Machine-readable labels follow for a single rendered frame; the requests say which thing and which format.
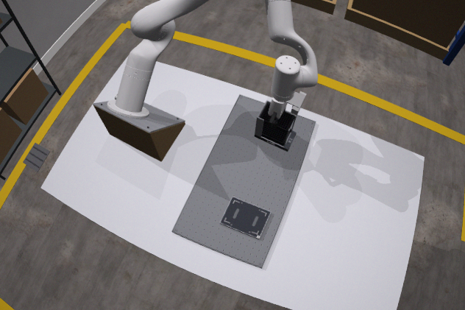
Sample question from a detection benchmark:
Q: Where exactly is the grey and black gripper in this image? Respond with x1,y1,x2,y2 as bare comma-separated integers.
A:
268,97,288,128

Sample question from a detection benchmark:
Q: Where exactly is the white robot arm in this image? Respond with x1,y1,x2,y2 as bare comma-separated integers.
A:
107,0,318,119

